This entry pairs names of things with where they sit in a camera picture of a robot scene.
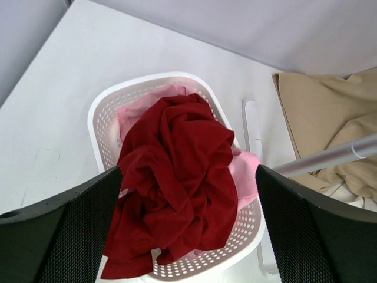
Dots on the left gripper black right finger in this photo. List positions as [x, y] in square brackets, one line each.
[316, 238]

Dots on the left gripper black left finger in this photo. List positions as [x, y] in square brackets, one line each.
[62, 238]

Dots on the cream white t shirt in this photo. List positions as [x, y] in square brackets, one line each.
[342, 193]

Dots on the pink t shirt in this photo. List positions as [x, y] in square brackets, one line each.
[244, 177]

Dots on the red t shirt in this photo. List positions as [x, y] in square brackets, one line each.
[176, 177]

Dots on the beige t shirt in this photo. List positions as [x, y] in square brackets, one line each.
[325, 111]

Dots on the white perforated plastic basket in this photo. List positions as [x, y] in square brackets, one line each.
[104, 132]

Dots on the silver clothes rack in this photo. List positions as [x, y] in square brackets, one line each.
[354, 150]

